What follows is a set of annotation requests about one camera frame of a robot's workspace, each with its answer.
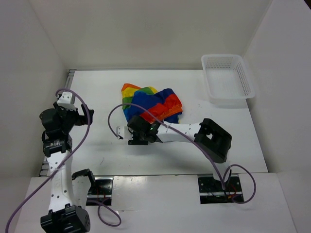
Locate rainbow striped shorts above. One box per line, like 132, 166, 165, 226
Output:
121, 83, 183, 123

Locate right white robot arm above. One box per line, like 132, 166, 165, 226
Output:
127, 116, 232, 191

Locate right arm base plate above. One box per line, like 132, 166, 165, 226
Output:
197, 175, 244, 204

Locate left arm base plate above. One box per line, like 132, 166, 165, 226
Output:
87, 176, 114, 206

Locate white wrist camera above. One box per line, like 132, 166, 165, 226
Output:
116, 126, 133, 140
56, 92, 76, 111

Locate white plastic basket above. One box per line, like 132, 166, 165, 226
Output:
201, 54, 255, 108

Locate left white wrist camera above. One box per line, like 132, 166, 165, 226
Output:
56, 92, 76, 111

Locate aluminium table edge rail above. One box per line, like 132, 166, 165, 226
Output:
39, 69, 76, 177

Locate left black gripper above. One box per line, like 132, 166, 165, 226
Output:
53, 101, 94, 133

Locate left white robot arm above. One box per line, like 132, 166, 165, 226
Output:
39, 103, 97, 233

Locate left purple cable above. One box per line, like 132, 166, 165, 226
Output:
4, 88, 122, 233

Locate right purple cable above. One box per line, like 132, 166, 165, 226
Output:
107, 103, 257, 204

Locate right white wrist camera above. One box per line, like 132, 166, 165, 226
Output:
116, 126, 133, 140

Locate purple cable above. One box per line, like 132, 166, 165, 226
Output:
107, 103, 257, 204
4, 88, 122, 233

